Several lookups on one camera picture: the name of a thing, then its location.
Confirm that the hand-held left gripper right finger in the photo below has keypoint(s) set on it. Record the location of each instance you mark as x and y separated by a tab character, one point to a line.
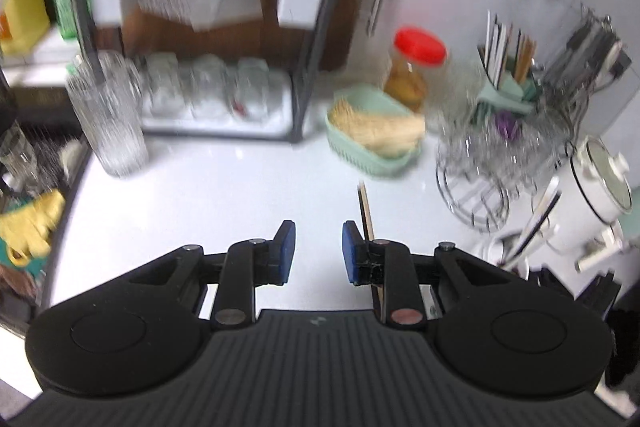
351	254

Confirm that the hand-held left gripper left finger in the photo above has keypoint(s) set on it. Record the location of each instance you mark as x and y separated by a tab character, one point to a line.
286	252

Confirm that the wooden chopstick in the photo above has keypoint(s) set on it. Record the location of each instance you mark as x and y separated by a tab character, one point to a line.
366	212

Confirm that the white chopstick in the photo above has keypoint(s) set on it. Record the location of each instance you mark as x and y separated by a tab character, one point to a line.
547	197

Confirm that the hanging kitchen utensils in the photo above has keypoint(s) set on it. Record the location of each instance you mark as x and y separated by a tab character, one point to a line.
585	57

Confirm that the green plastic basket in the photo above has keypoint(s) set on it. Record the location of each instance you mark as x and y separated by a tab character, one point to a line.
370	157

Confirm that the mint green kettle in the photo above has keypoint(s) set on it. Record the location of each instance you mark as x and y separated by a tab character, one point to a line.
631	232

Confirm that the enoki mushrooms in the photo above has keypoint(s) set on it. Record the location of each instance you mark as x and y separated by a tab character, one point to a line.
385	132

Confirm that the white electric pot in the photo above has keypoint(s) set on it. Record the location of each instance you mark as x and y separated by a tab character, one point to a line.
580	207

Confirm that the white drip tray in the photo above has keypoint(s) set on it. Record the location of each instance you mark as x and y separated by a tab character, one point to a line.
280	117

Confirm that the white-knobbed pot lid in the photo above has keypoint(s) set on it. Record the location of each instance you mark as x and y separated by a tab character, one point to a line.
607	172

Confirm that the small clear glass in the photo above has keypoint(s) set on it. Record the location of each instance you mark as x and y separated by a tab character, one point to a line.
164	87
252	89
210	87

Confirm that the red-lidded plastic jar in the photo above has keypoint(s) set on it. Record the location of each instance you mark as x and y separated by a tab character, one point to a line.
410	77

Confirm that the tall textured glass mug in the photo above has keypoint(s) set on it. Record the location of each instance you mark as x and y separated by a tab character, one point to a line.
110	117

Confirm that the black metal rack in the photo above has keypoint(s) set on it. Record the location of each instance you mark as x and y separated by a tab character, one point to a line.
320	32

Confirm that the black sink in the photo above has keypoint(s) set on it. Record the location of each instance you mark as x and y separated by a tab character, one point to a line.
55	207

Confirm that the bunch of chopsticks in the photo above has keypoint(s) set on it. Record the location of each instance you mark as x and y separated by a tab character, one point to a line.
500	47

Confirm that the yellow rubber gloves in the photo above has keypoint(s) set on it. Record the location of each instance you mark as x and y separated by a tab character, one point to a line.
30	227

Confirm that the clear wine glass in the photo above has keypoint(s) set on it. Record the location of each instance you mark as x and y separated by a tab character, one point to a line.
17	157

